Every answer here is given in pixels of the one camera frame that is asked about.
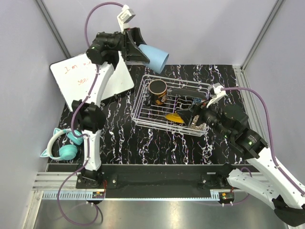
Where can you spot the beige red patterned bowl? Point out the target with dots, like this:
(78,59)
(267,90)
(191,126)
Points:
(195,124)

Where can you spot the blue patterned bowl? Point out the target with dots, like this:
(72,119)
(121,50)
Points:
(197,100)

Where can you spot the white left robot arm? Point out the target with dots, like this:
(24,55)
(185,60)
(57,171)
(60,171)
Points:
(109,52)

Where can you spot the light blue plastic cup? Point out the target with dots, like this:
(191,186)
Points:
(157,58)

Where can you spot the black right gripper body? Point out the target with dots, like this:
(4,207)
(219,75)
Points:
(210,117)

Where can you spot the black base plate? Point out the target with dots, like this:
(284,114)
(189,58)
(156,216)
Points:
(157,181)

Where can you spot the black floral square plate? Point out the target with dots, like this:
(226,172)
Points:
(189,93)

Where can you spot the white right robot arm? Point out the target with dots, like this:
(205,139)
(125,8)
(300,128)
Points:
(285,195)

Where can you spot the yellow round plate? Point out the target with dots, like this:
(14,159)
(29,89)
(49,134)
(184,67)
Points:
(174,118)

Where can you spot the white wire dish rack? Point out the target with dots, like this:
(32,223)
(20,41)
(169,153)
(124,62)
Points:
(153,116)

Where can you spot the white whiteboard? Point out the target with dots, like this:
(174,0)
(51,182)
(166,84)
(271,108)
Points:
(77,75)

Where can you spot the teal cat ear headphones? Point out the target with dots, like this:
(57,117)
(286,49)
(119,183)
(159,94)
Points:
(66,152)

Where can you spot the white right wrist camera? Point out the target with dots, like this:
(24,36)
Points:
(217,92)

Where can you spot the black marble mat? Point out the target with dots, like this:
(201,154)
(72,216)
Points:
(123,142)

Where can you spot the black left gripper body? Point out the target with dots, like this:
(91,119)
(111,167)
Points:
(125,46)

